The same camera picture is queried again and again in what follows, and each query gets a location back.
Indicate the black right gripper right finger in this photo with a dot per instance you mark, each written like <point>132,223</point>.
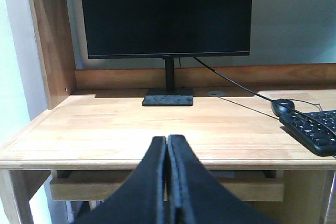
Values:
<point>196,196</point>

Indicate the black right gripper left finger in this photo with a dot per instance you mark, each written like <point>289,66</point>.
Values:
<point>140,199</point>

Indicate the wooden desk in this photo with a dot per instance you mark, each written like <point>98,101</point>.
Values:
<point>64,126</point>

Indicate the black computer mouse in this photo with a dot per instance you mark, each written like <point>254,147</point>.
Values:
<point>282,106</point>

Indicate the black keyboard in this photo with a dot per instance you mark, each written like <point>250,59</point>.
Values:
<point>314,130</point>

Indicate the black computer monitor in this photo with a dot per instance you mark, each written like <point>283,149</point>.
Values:
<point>168,29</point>

